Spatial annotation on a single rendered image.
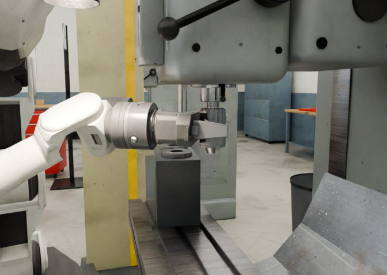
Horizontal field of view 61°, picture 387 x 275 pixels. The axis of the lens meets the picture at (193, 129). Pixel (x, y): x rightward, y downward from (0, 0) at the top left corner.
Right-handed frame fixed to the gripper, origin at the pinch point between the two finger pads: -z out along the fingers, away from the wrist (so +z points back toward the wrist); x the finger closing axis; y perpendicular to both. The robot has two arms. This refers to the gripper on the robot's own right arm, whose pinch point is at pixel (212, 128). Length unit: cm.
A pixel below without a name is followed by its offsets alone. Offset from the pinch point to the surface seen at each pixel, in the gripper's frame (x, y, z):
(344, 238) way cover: 14.4, 25.0, -27.9
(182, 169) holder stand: 26.2, 14.6, 10.6
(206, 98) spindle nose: -2.2, -5.4, 0.9
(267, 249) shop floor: 202, 123, -25
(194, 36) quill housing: -11.7, -14.4, 1.6
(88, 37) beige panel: 145, -38, 97
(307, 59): -5.4, -11.7, -14.9
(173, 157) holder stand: 27.1, 11.7, 13.5
